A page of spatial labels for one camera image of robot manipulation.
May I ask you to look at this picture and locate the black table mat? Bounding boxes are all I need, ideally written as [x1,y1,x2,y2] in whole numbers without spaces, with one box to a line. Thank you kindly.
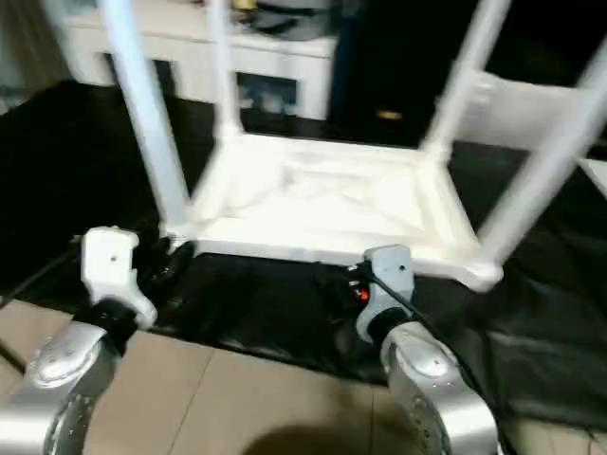
[0,80,607,409]

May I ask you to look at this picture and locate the white plastic table leg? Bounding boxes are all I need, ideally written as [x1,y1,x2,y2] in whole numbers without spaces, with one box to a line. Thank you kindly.
[476,45,607,269]
[99,0,193,238]
[419,0,514,165]
[204,0,244,138]

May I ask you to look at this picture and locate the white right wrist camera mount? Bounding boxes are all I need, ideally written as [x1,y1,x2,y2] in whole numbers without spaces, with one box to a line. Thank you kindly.
[355,243,418,342]

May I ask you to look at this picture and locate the white glass-door cabinet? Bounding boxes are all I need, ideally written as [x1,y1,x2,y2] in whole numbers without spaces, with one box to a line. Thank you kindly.
[65,13,338,122]

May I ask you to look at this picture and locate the grey pot on cabinet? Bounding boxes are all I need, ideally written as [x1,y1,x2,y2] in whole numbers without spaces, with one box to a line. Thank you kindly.
[258,0,340,42]

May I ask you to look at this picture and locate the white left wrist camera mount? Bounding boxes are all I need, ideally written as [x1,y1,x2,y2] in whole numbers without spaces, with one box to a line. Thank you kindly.
[79,226,158,329]

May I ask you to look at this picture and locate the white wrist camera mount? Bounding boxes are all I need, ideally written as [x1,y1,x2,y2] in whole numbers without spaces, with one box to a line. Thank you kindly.
[355,243,418,342]
[79,226,158,329]

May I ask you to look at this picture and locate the grey pillow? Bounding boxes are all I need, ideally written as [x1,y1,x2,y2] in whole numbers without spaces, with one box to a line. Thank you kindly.
[435,61,607,157]

